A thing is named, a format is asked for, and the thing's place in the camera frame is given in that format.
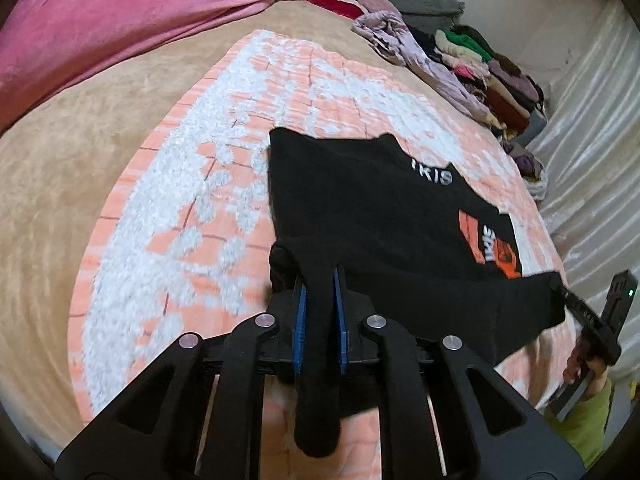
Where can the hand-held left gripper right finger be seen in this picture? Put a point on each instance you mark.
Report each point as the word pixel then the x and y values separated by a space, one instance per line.
pixel 342 320

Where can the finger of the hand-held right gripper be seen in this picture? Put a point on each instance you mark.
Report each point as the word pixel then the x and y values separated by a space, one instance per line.
pixel 580 307

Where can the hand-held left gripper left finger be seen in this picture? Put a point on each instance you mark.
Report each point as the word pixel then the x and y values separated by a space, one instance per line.
pixel 300 320

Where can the black sweater with orange cuffs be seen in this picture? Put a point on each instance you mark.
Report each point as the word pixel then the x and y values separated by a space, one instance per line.
pixel 375 200

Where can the person's right forearm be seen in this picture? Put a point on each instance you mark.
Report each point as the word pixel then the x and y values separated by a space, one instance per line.
pixel 590 425

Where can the white bag of clothes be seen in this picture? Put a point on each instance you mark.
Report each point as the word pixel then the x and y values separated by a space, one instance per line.
pixel 530 167

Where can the stack of folded clothes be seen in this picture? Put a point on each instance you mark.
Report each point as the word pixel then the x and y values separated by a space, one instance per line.
pixel 500 75

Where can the person's right hand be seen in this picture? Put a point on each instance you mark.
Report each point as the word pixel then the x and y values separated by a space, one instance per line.
pixel 575 367

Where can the orange plaid fleece blanket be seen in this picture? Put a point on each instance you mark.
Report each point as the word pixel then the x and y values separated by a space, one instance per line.
pixel 200 220

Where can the white satin curtain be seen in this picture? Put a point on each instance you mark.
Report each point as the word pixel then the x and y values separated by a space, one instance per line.
pixel 590 135

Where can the grey blue cushion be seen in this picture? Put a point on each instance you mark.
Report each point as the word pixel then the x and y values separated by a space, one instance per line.
pixel 539 121

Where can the beige bed sheet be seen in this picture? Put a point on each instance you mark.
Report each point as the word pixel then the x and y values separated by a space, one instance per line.
pixel 65 175

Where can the lilac garment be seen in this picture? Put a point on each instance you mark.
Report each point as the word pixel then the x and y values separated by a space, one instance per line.
pixel 395 35

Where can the black garment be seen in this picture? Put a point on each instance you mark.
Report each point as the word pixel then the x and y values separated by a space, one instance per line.
pixel 422 40

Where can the red cloth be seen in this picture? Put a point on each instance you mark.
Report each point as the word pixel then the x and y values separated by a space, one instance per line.
pixel 335 4

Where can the pink fluffy garment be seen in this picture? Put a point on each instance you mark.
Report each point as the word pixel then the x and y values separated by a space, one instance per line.
pixel 380 5

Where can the pink duvet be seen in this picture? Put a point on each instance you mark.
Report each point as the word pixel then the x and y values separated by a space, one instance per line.
pixel 125 15

